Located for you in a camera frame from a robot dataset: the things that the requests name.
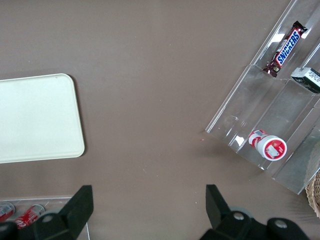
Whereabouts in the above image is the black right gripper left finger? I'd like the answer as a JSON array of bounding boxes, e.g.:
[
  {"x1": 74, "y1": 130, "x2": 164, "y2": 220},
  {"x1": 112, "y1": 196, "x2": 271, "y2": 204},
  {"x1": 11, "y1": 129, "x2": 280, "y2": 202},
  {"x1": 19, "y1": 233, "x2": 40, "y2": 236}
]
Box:
[{"x1": 32, "y1": 184, "x2": 94, "y2": 240}]

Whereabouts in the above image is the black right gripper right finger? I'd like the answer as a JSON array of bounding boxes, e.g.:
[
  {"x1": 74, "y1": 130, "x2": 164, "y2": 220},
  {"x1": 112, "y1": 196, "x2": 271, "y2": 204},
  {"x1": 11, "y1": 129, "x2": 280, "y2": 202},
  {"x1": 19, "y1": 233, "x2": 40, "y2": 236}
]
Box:
[{"x1": 199, "y1": 184, "x2": 253, "y2": 240}]

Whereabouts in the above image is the woven wicker basket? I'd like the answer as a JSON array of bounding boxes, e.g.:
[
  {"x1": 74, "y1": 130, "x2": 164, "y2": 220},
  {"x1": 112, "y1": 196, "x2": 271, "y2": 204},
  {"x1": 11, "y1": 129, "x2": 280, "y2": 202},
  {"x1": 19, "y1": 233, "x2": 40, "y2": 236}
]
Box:
[{"x1": 305, "y1": 171, "x2": 320, "y2": 217}]

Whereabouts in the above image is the cream plastic tray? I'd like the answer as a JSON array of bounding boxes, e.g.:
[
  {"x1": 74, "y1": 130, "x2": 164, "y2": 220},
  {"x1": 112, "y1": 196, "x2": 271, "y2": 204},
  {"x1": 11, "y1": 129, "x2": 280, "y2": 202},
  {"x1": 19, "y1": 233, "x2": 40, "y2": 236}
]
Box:
[{"x1": 0, "y1": 73, "x2": 86, "y2": 164}]

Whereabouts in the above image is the clear acrylic can holder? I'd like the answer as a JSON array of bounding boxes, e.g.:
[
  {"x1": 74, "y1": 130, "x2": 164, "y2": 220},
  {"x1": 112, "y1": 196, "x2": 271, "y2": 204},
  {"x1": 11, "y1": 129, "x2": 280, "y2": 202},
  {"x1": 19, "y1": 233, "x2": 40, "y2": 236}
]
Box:
[{"x1": 0, "y1": 194, "x2": 91, "y2": 240}]

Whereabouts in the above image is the red cola can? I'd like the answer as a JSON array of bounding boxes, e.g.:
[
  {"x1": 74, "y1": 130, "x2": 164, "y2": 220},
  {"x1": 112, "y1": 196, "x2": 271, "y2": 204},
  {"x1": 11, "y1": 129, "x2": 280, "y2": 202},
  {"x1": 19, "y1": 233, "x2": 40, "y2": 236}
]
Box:
[
  {"x1": 0, "y1": 201, "x2": 16, "y2": 223},
  {"x1": 13, "y1": 204, "x2": 46, "y2": 230}
]

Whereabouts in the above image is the red white yogurt cup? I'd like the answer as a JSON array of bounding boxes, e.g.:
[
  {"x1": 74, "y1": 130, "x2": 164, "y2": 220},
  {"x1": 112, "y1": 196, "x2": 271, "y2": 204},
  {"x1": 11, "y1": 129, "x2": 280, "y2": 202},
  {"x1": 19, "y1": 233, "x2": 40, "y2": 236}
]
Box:
[{"x1": 247, "y1": 129, "x2": 288, "y2": 161}]

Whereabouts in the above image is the clear acrylic display rack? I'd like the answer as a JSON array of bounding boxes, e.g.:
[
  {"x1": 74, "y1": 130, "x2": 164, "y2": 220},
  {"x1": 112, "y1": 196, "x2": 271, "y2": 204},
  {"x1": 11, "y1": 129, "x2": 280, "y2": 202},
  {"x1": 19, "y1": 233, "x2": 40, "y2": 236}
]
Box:
[{"x1": 204, "y1": 0, "x2": 320, "y2": 196}]

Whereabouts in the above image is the black white small carton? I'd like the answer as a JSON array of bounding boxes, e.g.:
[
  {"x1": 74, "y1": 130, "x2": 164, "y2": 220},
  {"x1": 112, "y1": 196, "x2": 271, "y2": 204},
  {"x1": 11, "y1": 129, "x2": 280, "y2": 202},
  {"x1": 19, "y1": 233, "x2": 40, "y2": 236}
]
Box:
[{"x1": 290, "y1": 66, "x2": 320, "y2": 94}]

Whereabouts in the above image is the Snickers chocolate bar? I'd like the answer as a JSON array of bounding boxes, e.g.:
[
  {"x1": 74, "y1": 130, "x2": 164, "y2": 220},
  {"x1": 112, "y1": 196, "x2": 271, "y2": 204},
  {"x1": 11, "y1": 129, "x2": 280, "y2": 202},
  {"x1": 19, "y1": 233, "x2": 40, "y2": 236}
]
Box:
[{"x1": 262, "y1": 20, "x2": 308, "y2": 78}]

